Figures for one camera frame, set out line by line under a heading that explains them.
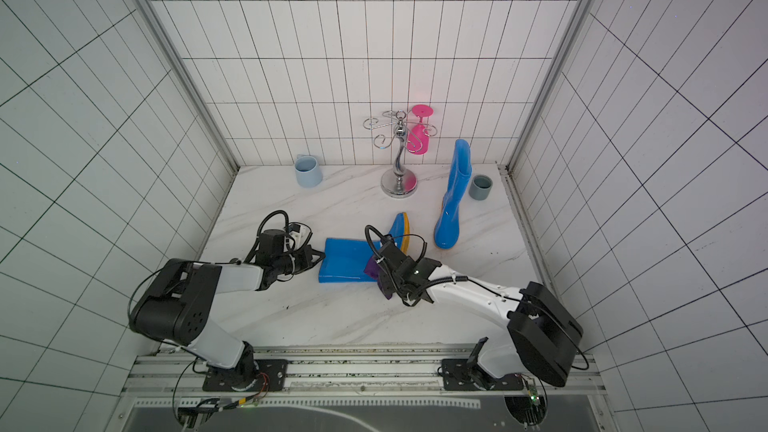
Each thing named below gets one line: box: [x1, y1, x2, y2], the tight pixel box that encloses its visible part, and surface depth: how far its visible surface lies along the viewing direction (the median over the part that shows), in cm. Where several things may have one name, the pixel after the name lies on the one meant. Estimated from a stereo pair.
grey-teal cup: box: [468, 175, 493, 201], surface depth 109 cm
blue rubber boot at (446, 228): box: [434, 138, 472, 249], surface depth 98 cm
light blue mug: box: [294, 154, 323, 187], surface depth 116 cm
